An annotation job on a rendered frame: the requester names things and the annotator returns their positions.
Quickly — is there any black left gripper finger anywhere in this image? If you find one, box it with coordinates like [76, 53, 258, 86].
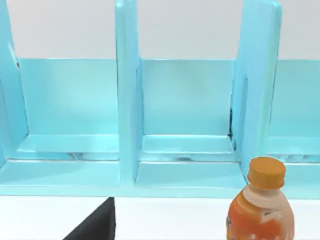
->
[62, 196, 118, 240]

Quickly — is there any light blue rack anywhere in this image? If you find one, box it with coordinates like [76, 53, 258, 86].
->
[0, 0, 320, 201]

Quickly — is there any orange bottle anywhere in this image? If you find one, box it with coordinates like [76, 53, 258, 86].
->
[225, 156, 296, 240]

